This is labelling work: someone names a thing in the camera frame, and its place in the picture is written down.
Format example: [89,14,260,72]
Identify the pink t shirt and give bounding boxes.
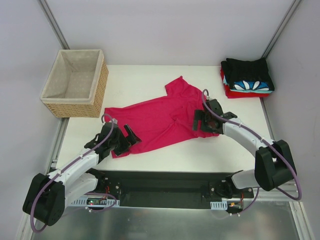
[104,77,215,157]

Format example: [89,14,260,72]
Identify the red t shirt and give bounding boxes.
[220,68,271,99]

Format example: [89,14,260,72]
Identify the wicker basket with liner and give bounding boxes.
[40,49,109,118]

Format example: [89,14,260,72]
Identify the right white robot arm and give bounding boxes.
[192,99,297,199]

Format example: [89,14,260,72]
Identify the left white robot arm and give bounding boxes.
[22,122,141,226]

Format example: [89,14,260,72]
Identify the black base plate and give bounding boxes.
[88,168,254,209]

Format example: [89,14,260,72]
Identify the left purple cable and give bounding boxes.
[29,113,118,234]

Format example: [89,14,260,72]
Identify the left aluminium frame post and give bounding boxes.
[37,0,70,50]

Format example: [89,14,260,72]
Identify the aluminium frame post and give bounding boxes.
[37,0,70,50]
[261,0,303,59]

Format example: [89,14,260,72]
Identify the right aluminium frame post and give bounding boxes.
[261,0,303,59]

